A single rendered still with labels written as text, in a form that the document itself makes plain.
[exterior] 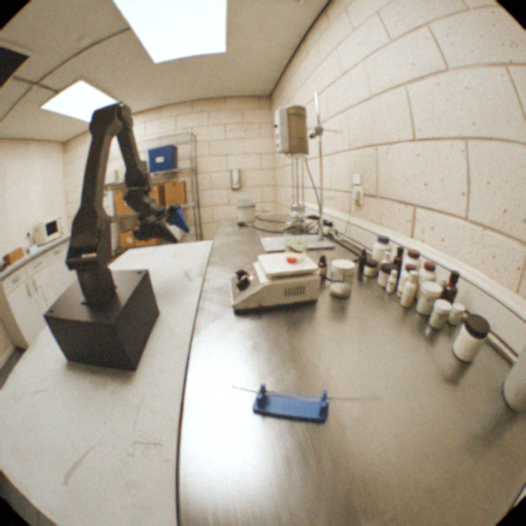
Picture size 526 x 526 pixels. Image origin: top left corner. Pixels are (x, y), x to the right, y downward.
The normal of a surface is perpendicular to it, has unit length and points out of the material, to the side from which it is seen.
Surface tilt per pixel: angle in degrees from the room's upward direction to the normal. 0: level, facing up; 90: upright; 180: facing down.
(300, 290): 90
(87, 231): 63
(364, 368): 0
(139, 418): 0
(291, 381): 0
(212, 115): 90
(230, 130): 90
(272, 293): 90
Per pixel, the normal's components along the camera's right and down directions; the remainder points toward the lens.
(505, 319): -0.99, 0.08
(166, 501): -0.04, -0.93
